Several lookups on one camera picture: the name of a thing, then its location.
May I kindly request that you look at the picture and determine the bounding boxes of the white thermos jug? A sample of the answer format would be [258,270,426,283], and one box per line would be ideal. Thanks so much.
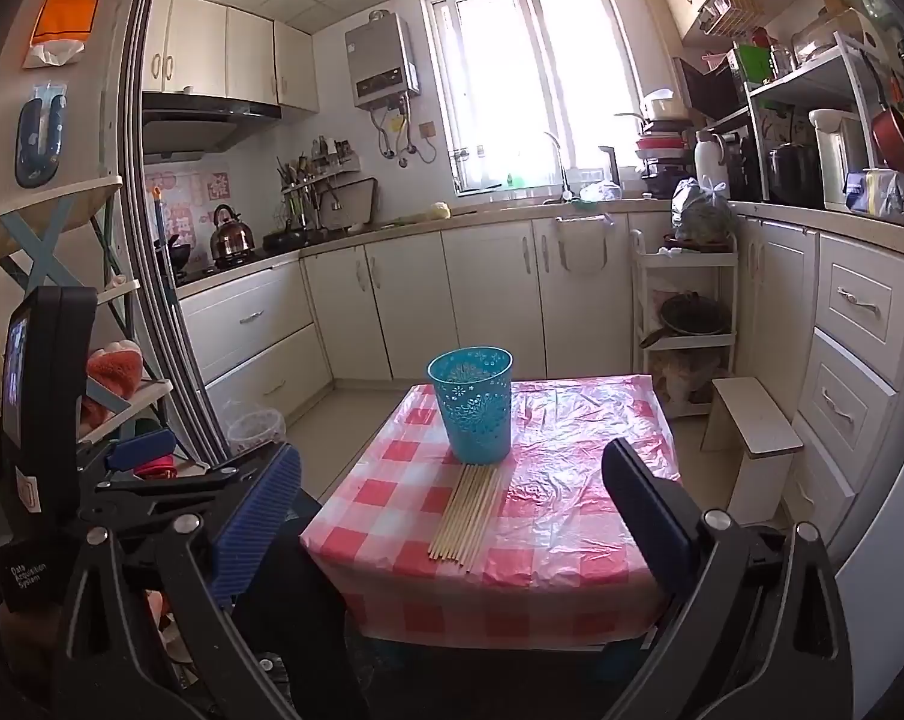
[693,130,730,200]

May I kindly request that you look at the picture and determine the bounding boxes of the dark cutting board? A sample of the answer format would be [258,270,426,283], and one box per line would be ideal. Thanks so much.
[318,178,379,232]

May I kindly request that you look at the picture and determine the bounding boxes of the cream base cabinet drawer stack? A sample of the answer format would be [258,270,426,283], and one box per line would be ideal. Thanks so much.
[729,202,904,563]

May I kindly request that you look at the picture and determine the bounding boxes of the white electric water boiler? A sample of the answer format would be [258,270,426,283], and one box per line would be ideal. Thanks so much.
[809,109,869,211]

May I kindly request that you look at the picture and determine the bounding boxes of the white framed kitchen window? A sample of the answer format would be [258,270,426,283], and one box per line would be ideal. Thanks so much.
[420,0,648,196]

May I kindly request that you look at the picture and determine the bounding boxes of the white tiered trolley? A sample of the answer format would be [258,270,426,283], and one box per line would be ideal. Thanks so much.
[630,229,739,421]

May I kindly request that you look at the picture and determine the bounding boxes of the orange packet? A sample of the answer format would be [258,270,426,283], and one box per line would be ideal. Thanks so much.
[23,0,106,70]

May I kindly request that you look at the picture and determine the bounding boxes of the cream base cabinet with drawers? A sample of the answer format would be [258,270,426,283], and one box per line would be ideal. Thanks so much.
[174,255,334,421]

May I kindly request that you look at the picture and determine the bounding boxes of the pale wooden stool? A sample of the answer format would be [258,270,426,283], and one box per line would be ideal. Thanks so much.
[701,376,804,526]

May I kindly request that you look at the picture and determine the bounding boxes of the wall utensil rack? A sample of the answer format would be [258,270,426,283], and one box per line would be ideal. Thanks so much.
[275,136,363,200]

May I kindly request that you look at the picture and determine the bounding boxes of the red hanging pan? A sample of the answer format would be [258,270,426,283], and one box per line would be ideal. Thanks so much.
[864,52,904,175]

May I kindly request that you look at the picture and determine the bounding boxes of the cream base cabinet with doors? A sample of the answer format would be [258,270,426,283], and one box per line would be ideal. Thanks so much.
[302,214,678,383]

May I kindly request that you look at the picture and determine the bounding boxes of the white counter shelf rack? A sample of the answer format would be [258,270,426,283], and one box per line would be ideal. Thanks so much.
[702,30,904,211]

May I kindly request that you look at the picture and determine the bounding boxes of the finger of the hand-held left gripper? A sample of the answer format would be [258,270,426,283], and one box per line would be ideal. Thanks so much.
[83,429,177,481]
[80,444,284,533]

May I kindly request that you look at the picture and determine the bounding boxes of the blue wall holder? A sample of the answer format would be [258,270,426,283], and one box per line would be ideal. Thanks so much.
[14,84,69,188]

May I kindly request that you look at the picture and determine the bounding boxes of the metal sliding door frame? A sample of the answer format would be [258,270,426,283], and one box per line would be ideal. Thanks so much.
[114,0,232,466]

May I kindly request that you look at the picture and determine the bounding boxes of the pink wall stickers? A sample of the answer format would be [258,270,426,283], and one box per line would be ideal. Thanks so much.
[144,169,232,230]

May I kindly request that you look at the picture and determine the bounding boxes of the bin with plastic bag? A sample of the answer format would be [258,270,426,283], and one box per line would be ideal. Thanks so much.
[223,401,288,458]

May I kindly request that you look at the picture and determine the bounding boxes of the steel sink faucet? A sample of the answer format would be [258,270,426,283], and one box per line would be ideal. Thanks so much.
[543,131,576,203]

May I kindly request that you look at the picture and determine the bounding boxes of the dark pan on trolley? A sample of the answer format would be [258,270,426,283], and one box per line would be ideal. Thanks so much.
[639,292,730,350]

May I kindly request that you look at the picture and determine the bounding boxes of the black cooking pot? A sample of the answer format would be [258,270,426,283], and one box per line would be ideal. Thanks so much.
[767,142,824,207]

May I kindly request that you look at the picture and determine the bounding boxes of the stack of bowls and dishes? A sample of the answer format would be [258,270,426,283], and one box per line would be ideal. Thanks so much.
[635,90,693,200]

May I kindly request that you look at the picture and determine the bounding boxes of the wooden folding shelf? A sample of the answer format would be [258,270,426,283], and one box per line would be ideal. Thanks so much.
[0,174,175,458]

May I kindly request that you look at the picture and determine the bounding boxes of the plastic bag of vegetables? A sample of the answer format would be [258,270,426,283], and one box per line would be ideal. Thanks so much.
[671,178,734,245]

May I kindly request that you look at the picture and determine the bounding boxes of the grey wall water heater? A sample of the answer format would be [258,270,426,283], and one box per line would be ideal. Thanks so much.
[344,10,421,110]

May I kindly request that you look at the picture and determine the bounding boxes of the blue perforated plastic basket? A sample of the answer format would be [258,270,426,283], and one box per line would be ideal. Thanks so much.
[427,346,514,465]

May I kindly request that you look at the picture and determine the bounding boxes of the orange cloth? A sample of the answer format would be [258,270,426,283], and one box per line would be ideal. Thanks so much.
[84,341,145,428]

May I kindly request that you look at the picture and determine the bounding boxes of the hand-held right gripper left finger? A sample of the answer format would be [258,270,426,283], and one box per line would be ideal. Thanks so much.
[50,441,307,720]

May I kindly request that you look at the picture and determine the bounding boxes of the clear bag hanging on cabinet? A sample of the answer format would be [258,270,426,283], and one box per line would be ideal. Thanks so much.
[555,214,614,275]

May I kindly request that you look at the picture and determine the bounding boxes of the black gas stove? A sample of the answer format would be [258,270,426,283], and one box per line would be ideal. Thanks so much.
[174,244,303,286]

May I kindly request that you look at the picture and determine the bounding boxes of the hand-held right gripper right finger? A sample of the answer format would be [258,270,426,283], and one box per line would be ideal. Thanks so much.
[600,436,854,720]

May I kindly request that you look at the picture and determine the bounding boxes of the pink checked plastic tablecloth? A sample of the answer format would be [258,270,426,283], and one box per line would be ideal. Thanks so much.
[299,375,684,652]

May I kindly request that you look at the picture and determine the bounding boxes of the bundle of bamboo chopsticks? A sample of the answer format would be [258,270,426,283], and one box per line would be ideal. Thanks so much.
[428,463,507,569]

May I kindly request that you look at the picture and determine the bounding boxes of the black range hood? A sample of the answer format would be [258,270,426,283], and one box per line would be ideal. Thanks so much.
[142,90,283,157]

